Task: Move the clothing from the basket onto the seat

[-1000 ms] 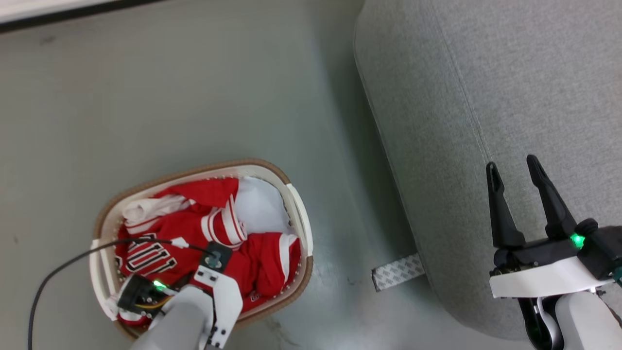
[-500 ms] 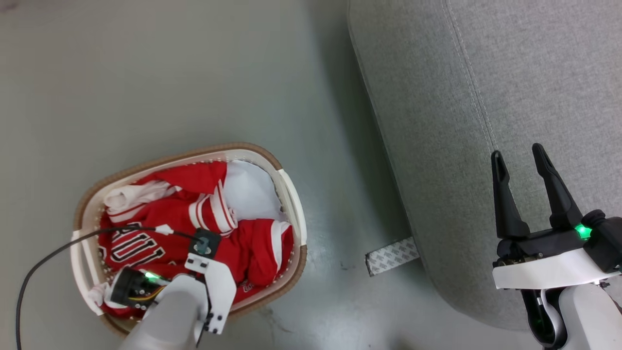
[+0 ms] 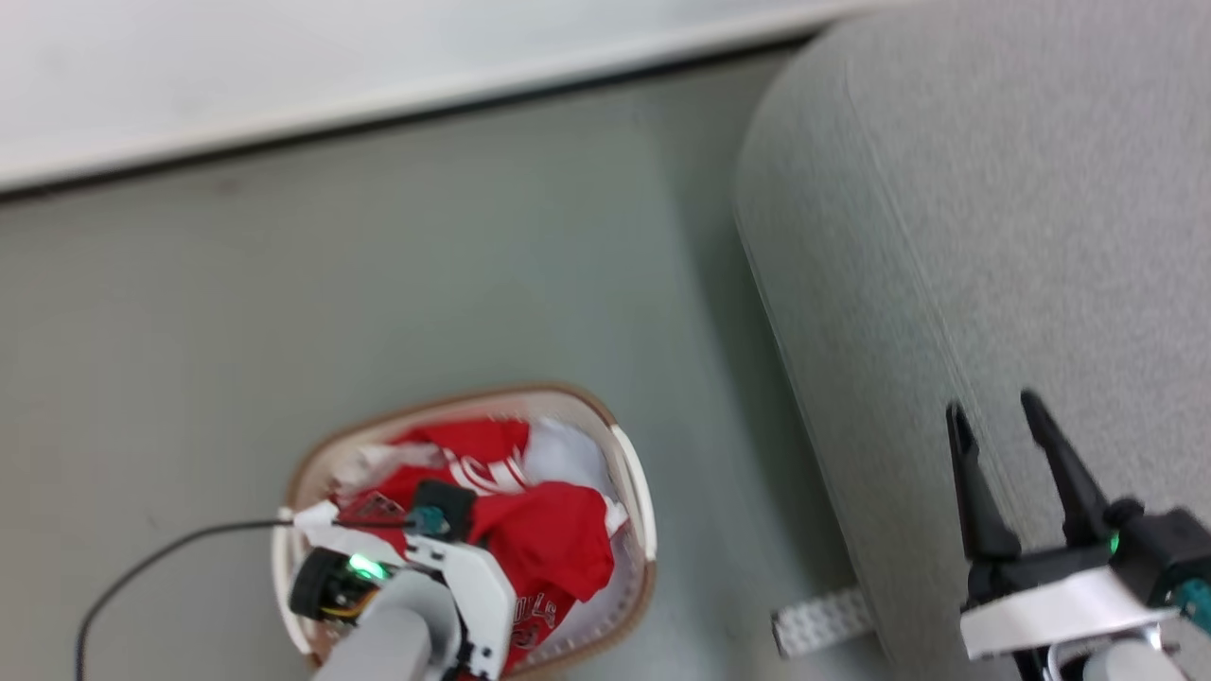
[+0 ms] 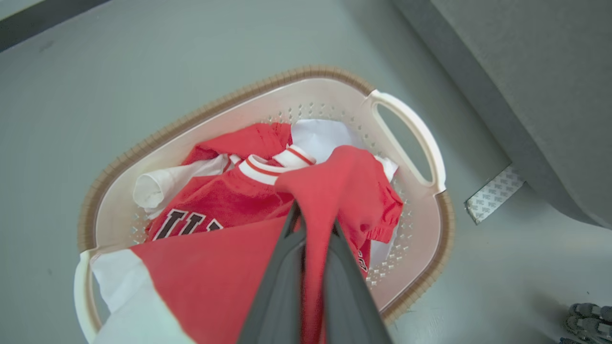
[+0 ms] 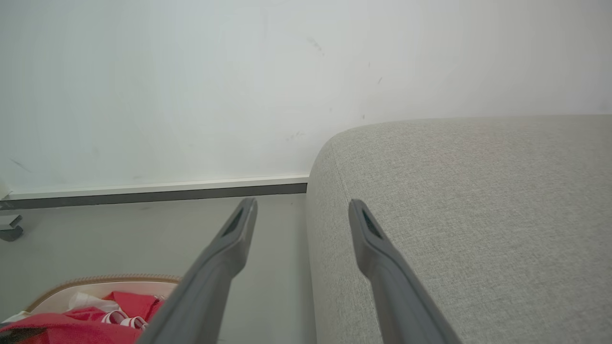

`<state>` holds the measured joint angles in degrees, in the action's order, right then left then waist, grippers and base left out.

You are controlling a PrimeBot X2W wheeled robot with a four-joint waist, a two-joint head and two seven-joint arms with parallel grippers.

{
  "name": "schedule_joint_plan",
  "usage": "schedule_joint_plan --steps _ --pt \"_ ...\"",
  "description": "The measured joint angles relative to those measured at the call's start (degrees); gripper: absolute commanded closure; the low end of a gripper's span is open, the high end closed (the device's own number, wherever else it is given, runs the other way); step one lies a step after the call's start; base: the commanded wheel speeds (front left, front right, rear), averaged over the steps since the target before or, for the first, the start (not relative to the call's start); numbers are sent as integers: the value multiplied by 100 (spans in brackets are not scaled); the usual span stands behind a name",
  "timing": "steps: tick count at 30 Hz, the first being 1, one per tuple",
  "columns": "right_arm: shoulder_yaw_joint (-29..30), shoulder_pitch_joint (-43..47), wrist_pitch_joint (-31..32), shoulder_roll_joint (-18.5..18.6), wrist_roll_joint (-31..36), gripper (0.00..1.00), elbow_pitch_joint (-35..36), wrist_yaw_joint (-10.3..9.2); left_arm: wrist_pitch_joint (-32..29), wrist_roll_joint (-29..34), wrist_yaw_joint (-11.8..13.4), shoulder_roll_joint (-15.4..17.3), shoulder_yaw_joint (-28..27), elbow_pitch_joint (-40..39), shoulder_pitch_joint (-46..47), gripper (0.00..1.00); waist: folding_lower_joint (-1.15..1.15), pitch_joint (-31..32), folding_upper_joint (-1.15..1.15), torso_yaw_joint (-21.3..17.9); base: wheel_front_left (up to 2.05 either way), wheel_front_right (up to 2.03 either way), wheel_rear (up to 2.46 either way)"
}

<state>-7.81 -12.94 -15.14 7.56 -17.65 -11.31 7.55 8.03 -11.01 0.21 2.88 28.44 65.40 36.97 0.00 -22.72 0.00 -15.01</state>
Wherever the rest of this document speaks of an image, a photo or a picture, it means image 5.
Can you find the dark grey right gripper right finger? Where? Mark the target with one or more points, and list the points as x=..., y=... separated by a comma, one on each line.
x=397, y=291

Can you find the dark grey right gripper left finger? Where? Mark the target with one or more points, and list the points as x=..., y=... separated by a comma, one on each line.
x=210, y=282

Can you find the beige laundry basket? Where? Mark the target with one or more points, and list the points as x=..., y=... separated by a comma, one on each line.
x=95, y=285

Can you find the light grey fabric sofa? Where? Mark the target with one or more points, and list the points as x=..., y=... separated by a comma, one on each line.
x=478, y=229

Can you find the white and grey baseboard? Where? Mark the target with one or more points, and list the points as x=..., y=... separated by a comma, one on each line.
x=158, y=190

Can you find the white cloth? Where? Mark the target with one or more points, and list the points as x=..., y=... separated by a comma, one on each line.
x=88, y=301

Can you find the red and white garment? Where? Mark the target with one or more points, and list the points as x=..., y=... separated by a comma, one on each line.
x=86, y=325

